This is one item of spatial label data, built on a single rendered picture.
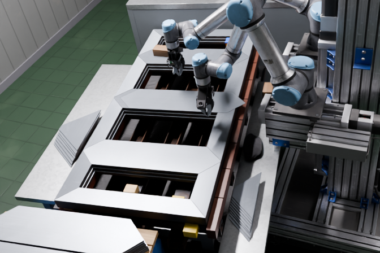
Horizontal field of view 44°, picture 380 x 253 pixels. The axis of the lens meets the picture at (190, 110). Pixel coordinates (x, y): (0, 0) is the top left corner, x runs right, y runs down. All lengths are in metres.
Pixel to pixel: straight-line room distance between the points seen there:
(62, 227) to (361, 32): 1.58
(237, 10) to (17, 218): 1.38
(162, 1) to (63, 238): 1.81
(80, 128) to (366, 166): 1.61
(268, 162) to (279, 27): 1.08
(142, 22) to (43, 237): 1.79
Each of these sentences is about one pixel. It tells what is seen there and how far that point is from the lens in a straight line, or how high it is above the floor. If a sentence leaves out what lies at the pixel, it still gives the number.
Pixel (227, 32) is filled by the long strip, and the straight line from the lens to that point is 3.21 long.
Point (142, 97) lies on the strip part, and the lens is 2.74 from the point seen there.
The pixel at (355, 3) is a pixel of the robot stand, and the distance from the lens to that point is 2.13.
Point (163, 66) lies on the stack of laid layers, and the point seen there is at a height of 0.85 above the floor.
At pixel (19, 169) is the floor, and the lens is 3.96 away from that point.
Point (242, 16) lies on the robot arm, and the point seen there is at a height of 1.57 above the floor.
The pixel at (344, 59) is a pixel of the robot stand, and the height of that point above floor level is 1.21.
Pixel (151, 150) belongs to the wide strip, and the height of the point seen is 0.87.
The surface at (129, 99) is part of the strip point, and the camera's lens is 2.76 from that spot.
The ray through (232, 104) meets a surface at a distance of 2.57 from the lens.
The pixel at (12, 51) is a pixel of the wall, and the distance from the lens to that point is 5.03.
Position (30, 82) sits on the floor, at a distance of 4.94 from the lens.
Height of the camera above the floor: 2.49
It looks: 39 degrees down
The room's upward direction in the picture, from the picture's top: 11 degrees counter-clockwise
